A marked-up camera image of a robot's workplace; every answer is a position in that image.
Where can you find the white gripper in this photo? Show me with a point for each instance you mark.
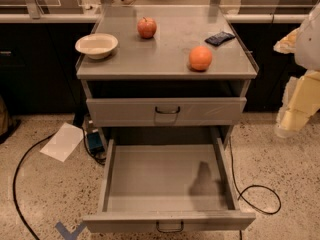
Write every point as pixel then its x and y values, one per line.
pixel 309 47

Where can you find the orange fruit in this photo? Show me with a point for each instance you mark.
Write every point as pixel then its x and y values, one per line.
pixel 200 58

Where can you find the grey drawer cabinet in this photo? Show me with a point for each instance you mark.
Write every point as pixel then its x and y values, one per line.
pixel 159 67

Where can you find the closed grey top drawer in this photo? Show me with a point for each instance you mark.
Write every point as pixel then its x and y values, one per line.
pixel 130 112

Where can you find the open grey middle drawer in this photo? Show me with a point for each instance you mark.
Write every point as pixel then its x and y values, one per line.
pixel 167 189

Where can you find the red apple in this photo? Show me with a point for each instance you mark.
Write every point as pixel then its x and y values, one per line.
pixel 146 27

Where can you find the white ceramic bowl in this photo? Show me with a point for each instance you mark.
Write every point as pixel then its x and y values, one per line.
pixel 97 45

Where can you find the blue power box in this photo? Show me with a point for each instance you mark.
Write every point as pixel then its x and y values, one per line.
pixel 94 142

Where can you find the white paper sheet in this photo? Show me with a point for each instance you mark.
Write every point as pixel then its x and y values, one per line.
pixel 63 142

